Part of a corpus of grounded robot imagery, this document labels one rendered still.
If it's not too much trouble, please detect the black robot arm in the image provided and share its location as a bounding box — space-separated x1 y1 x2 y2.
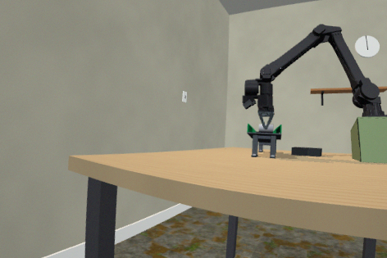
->
243 24 387 117

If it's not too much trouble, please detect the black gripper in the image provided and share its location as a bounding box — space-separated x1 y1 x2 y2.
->
257 94 274 129

